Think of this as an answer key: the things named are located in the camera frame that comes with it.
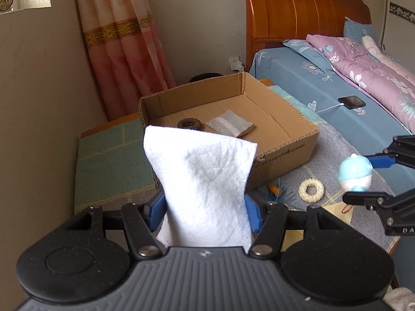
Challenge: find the open cardboard box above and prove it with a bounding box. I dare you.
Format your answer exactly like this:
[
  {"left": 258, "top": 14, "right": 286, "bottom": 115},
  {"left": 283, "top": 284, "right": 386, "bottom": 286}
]
[{"left": 138, "top": 72, "right": 319, "bottom": 189}]

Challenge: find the brown hair scrunchie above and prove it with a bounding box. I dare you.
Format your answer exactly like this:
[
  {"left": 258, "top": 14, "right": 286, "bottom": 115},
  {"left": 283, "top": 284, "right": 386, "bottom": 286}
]
[{"left": 177, "top": 117, "right": 204, "bottom": 131}]

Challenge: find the blue pillow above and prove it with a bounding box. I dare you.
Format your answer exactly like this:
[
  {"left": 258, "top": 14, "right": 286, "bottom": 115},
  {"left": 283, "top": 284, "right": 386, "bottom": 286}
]
[{"left": 343, "top": 17, "right": 378, "bottom": 45}]

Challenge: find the pink patterned curtain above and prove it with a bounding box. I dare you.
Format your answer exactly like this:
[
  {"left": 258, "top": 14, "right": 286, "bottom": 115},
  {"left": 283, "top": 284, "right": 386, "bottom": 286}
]
[{"left": 77, "top": 0, "right": 176, "bottom": 120}]

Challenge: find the cream hair scrunchie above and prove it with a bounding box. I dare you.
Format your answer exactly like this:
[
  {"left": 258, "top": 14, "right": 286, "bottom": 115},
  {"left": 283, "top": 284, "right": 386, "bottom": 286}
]
[{"left": 298, "top": 178, "right": 325, "bottom": 204}]

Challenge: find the blue white plush toy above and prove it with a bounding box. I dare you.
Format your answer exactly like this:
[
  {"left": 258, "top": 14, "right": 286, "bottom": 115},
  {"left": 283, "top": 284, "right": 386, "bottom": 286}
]
[{"left": 338, "top": 154, "right": 373, "bottom": 192}]

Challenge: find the grey lace sachet pillow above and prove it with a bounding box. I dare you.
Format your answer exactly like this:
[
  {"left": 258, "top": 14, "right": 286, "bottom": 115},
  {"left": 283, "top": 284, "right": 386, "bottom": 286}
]
[{"left": 205, "top": 110, "right": 255, "bottom": 138}]

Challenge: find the black waste bin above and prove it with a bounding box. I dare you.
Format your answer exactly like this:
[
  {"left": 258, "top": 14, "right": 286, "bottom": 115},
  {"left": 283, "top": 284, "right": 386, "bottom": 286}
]
[{"left": 189, "top": 72, "right": 222, "bottom": 83}]

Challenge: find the blue floral bed sheet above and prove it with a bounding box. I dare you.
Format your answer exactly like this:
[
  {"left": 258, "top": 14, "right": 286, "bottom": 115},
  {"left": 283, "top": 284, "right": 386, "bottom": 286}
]
[{"left": 250, "top": 40, "right": 414, "bottom": 290}]

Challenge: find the pink floral quilt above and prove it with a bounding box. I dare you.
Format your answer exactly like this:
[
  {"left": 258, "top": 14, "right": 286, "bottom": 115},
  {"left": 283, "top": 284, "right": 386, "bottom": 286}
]
[{"left": 306, "top": 34, "right": 414, "bottom": 132}]

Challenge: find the floral pouch with teal cord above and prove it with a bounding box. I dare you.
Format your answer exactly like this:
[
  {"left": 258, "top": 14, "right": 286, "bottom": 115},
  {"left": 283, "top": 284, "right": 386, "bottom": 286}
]
[{"left": 256, "top": 182, "right": 298, "bottom": 205}]

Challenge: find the white charging cable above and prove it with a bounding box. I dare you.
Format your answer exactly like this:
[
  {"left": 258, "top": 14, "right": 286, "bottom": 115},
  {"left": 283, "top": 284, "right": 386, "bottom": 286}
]
[{"left": 316, "top": 103, "right": 345, "bottom": 115}]

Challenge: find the white cloth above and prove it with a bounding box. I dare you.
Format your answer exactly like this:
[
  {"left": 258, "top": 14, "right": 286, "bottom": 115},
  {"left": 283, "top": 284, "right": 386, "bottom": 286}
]
[{"left": 143, "top": 126, "right": 257, "bottom": 251}]

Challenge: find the wooden bed headboard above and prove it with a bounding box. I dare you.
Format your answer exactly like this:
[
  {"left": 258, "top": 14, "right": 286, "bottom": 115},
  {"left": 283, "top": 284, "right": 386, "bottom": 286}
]
[{"left": 245, "top": 0, "right": 371, "bottom": 71}]

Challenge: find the black smartphone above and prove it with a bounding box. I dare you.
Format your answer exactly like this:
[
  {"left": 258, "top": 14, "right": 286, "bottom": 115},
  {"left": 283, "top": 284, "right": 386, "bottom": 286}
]
[{"left": 338, "top": 96, "right": 366, "bottom": 110}]

